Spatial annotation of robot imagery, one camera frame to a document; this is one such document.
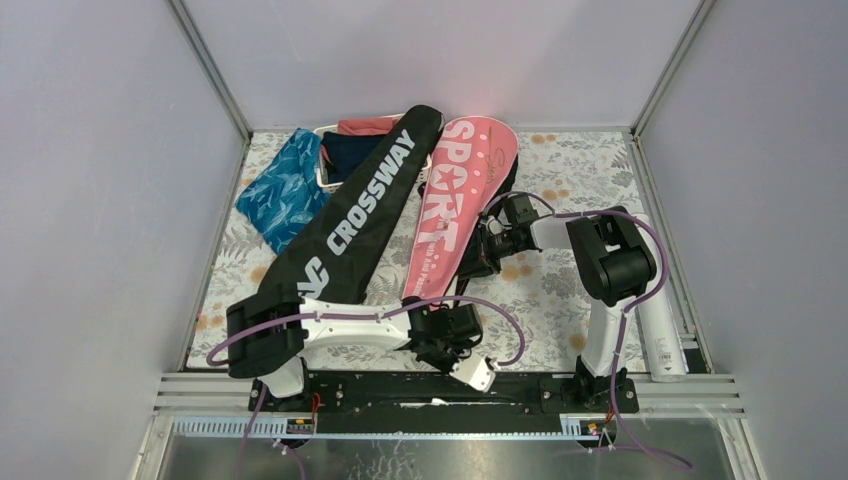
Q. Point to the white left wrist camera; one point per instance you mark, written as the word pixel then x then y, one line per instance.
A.
pixel 474 371

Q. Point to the white shuttlecock tube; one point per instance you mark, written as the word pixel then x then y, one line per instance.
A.
pixel 654 313

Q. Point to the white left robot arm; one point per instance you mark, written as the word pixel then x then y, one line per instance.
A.
pixel 267 341

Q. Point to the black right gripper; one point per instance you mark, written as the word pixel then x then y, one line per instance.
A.
pixel 480 259

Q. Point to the floral table mat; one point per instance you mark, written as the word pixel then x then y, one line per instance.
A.
pixel 573 171

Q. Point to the white perforated plastic basket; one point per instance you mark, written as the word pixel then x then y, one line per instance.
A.
pixel 321 172

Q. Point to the coral folded clothing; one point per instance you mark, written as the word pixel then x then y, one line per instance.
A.
pixel 373 126

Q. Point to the blue patterned cloth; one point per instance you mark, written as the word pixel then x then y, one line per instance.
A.
pixel 285 196

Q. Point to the black Crossway racket bag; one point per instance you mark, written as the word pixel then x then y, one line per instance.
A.
pixel 334 257

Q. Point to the navy folded clothing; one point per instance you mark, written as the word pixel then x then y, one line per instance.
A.
pixel 345 153

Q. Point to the pink racket bag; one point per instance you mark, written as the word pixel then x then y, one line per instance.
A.
pixel 471 160

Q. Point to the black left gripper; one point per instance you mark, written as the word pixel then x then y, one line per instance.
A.
pixel 458 348

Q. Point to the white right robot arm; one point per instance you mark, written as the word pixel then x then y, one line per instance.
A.
pixel 614 263

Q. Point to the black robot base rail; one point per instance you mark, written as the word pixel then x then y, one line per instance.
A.
pixel 378 402

